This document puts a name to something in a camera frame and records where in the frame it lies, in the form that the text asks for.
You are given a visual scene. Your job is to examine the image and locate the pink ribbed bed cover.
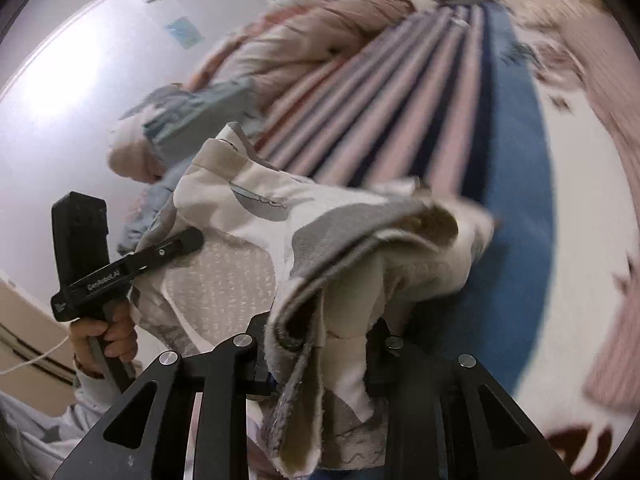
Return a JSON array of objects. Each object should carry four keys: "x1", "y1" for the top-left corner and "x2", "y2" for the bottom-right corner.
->
[{"x1": 561, "y1": 13, "x2": 639, "y2": 413}]

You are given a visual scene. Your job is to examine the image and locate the blue wall poster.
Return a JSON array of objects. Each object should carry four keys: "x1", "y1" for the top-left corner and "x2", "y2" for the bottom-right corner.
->
[{"x1": 165, "y1": 16, "x2": 203, "y2": 50}]

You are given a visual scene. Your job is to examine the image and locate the floral pillow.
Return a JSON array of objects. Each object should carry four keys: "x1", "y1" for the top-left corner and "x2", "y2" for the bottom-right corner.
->
[{"x1": 499, "y1": 0, "x2": 603, "y2": 28}]

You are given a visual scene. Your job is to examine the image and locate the person's left hand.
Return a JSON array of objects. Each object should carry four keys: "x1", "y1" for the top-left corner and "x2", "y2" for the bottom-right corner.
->
[{"x1": 68, "y1": 300, "x2": 138, "y2": 378}]

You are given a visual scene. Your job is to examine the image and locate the blue grey clothing pile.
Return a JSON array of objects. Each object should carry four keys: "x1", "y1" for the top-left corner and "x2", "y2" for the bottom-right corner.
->
[{"x1": 107, "y1": 78, "x2": 264, "y2": 255}]

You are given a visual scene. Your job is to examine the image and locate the pink beige quilted comforter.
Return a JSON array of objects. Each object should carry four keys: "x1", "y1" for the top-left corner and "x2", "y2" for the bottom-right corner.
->
[{"x1": 106, "y1": 0, "x2": 414, "y2": 183}]

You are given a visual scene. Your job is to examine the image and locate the cream grey patterned pants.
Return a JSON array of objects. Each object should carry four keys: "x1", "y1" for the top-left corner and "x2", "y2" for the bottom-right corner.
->
[{"x1": 133, "y1": 124, "x2": 495, "y2": 479}]

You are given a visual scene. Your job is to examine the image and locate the striped Diet Coke blanket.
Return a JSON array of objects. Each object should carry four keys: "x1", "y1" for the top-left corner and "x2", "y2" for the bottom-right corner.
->
[{"x1": 258, "y1": 2, "x2": 638, "y2": 479}]

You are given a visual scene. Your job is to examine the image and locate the small white box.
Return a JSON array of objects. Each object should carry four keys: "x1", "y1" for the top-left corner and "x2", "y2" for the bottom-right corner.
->
[{"x1": 451, "y1": 16, "x2": 470, "y2": 28}]

